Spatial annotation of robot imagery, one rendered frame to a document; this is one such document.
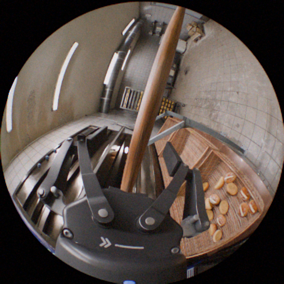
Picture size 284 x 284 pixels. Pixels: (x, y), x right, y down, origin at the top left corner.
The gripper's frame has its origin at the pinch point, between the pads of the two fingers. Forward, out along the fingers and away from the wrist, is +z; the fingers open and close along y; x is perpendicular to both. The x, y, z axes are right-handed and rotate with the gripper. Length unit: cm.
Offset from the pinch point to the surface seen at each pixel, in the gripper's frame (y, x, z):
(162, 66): 0.8, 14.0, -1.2
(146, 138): 1.5, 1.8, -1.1
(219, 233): 57, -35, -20
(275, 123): 120, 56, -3
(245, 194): 55, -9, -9
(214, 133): 50, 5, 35
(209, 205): 56, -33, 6
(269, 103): 120, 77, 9
